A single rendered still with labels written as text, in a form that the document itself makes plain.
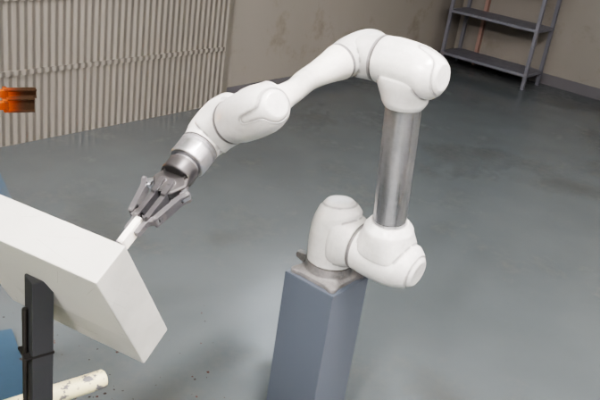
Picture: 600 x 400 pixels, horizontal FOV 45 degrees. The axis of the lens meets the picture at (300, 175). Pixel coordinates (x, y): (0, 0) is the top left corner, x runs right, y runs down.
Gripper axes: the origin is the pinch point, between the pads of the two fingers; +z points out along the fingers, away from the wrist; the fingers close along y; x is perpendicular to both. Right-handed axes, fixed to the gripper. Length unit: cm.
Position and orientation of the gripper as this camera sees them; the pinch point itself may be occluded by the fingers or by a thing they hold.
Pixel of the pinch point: (130, 233)
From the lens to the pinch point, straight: 153.6
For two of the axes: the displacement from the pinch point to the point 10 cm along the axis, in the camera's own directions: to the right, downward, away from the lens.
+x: -1.1, -6.5, -7.5
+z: -4.7, 7.0, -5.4
